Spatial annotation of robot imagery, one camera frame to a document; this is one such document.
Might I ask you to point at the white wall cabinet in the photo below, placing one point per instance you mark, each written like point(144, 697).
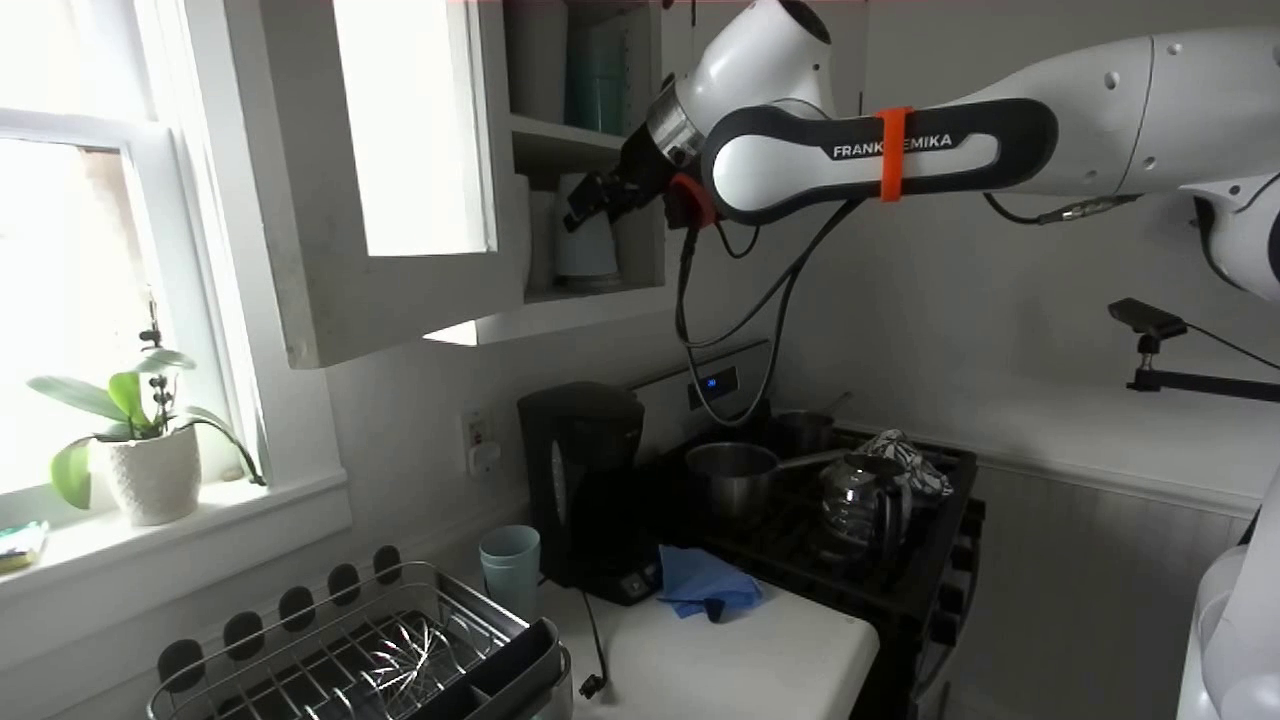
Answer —
point(560, 173)

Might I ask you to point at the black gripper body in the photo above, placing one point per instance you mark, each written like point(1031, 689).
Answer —
point(641, 173)

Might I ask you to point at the wall outlet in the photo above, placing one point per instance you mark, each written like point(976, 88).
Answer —
point(477, 448)

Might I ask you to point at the white cup on shelf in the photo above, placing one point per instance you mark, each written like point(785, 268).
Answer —
point(586, 249)

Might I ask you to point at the steel pot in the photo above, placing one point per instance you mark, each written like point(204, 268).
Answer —
point(733, 475)

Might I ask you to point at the white cabinet door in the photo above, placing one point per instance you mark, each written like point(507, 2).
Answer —
point(394, 173)

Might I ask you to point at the metal dish rack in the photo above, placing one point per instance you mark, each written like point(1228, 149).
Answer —
point(364, 647)

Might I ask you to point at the teal cup upper shelf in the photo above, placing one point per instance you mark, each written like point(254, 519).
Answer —
point(606, 63)

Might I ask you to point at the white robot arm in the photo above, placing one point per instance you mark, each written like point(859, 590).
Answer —
point(1158, 114)

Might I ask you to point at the potted orchid plant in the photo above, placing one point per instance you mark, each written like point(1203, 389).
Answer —
point(144, 448)

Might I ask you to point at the black stove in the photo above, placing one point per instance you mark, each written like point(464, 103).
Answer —
point(917, 602)

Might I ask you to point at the glass kettle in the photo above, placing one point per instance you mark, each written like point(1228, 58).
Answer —
point(864, 499)

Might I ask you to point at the blue striped cloth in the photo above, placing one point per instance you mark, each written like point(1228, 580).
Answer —
point(704, 586)

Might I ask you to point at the black coffee maker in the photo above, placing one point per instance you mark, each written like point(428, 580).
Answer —
point(576, 463)

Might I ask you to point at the light teal counter cup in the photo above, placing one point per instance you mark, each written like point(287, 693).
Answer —
point(509, 564)

